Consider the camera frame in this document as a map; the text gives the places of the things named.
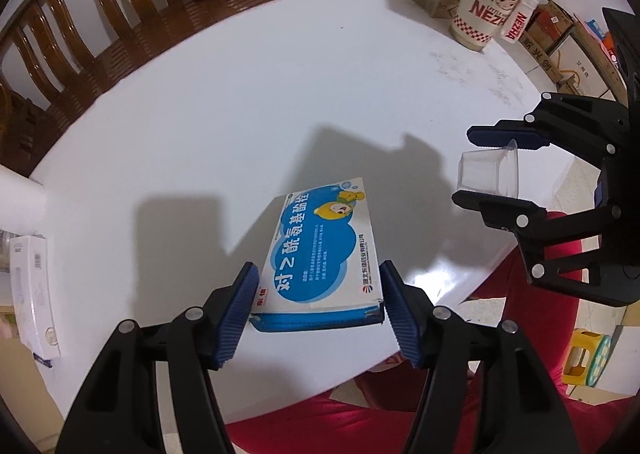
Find small white printed bottle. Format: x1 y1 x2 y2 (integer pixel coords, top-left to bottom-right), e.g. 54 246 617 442
501 0 541 44

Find clear plastic cup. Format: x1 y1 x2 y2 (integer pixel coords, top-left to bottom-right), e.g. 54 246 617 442
456 139 521 200

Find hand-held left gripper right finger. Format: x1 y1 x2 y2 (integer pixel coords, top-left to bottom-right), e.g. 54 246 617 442
378 259 583 454

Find stack of cardboard boxes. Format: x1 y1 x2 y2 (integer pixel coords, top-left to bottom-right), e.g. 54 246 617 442
519 0 617 101

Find blue medicine box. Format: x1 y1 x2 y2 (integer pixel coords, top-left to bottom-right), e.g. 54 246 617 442
248 176 386 334

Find wooden bench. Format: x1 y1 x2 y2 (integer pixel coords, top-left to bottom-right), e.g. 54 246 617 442
0 0 401 180

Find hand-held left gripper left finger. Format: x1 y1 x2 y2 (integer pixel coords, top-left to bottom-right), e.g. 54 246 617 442
54 261 261 454

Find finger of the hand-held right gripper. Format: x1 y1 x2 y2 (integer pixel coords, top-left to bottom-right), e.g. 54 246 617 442
466 91 629 161
451 189 627 307

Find flat white box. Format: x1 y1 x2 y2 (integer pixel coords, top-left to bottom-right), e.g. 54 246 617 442
9 234 64 360

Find colourful plastic stool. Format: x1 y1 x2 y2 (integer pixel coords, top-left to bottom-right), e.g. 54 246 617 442
562 327 614 388

